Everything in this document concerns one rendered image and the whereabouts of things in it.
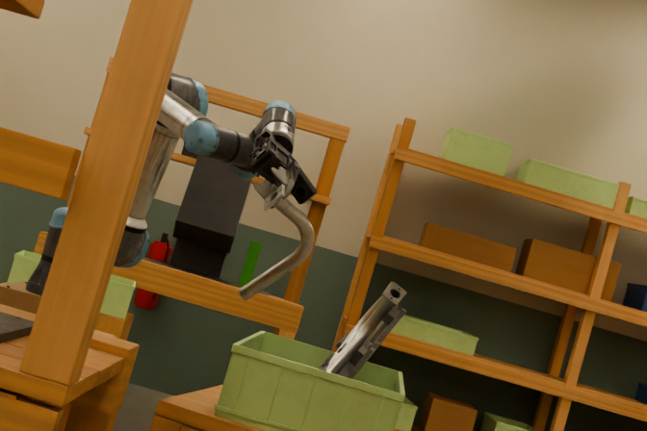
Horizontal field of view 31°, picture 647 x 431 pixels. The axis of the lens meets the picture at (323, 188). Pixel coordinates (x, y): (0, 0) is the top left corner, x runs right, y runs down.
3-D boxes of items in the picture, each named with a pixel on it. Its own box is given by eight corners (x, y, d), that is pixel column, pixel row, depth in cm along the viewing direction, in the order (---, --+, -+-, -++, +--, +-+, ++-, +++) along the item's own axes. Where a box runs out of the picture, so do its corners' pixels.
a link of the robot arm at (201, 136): (116, 50, 293) (210, 117, 258) (152, 62, 301) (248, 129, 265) (98, 92, 295) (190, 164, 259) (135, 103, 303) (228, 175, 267)
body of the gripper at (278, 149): (245, 171, 250) (248, 141, 260) (273, 194, 254) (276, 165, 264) (270, 149, 247) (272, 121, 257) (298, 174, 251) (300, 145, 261)
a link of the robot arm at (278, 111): (282, 134, 277) (303, 109, 273) (280, 158, 268) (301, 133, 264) (254, 116, 274) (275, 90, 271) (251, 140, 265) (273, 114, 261)
